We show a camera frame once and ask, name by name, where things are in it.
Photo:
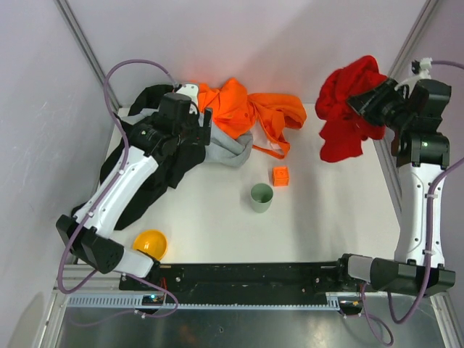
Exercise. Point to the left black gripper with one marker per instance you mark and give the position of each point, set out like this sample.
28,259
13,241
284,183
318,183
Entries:
206,127

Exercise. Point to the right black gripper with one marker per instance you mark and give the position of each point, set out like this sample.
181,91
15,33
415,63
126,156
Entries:
367,105

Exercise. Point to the red cloth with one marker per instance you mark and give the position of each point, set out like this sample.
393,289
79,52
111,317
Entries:
344,130

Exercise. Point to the grey sweatshirt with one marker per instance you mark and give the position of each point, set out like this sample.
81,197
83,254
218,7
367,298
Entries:
223,149

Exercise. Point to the black cloth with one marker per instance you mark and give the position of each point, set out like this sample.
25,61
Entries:
150,191

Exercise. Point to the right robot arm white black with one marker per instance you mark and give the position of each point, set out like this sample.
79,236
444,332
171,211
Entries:
422,155

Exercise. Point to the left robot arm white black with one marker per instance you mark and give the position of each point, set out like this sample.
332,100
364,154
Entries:
89,231

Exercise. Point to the orange cloth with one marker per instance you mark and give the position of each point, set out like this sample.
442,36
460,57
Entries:
236,111

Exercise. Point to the pale green cup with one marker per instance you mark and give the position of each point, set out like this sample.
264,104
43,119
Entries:
261,196

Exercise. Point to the orange toy cube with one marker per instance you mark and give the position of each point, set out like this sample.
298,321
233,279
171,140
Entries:
280,176

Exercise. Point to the yellow bowl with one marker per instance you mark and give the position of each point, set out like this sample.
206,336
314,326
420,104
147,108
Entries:
152,242

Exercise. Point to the right aluminium frame post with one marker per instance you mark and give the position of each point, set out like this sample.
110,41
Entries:
398,27

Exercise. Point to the aluminium frame post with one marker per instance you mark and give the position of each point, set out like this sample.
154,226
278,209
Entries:
398,27
81,40

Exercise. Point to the left aluminium frame post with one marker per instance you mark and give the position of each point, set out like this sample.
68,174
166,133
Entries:
81,40

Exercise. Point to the aluminium front rail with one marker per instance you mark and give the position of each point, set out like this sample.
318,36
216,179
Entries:
98,283

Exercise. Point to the grey slotted cable duct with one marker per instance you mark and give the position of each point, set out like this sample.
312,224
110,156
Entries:
328,302

